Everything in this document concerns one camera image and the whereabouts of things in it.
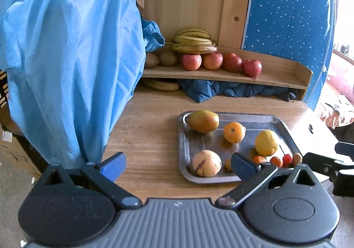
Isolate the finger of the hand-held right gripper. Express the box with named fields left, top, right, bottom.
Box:
left=303, top=153, right=354, bottom=197
left=335, top=141, right=354, bottom=161

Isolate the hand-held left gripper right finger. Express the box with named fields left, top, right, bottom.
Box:
left=215, top=152, right=318, bottom=208

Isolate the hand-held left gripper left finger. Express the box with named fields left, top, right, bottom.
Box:
left=39, top=152, right=141, bottom=208

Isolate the yellow lemon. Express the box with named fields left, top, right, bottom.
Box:
left=255, top=130, right=279, bottom=157

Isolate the red cherry tomato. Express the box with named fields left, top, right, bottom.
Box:
left=279, top=144, right=293, bottom=166

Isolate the small orange striped pepino melon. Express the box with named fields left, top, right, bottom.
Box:
left=223, top=122, right=246, bottom=144

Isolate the large cream striped pepino melon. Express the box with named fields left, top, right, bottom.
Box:
left=192, top=150, right=222, bottom=177

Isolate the metal tray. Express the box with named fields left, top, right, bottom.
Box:
left=178, top=111, right=291, bottom=184

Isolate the yellow-orange mango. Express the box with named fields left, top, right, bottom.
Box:
left=185, top=110, right=220, bottom=134

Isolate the black office chair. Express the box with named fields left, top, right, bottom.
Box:
left=333, top=122, right=354, bottom=145

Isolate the orange patterned cloth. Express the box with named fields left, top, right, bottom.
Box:
left=315, top=93, right=354, bottom=130

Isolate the pink blanket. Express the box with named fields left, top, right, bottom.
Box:
left=323, top=49, right=354, bottom=99

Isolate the dark blue cloth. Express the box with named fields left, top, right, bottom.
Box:
left=177, top=79, right=298, bottom=104

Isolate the cardboard box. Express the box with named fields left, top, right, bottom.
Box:
left=0, top=104, right=42, bottom=177

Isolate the red apple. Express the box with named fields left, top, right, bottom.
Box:
left=181, top=54, right=202, bottom=71
left=222, top=53, right=243, bottom=73
left=203, top=52, right=223, bottom=70
left=242, top=59, right=262, bottom=77

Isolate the wooden shelf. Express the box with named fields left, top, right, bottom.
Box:
left=140, top=42, right=314, bottom=102

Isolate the light blue garment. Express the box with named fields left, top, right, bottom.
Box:
left=0, top=0, right=166, bottom=167

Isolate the brown-spotted banana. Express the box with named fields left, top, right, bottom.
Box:
left=171, top=44, right=218, bottom=54

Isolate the black plastic crate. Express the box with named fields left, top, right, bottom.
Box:
left=0, top=70, right=10, bottom=110

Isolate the yellow banana bunch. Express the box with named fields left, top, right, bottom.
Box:
left=173, top=29, right=216, bottom=45

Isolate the blue white-dotted cloth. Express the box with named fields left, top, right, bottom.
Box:
left=240, top=0, right=336, bottom=112

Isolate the wooden cabinet panel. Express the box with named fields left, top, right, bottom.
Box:
left=144, top=0, right=255, bottom=50

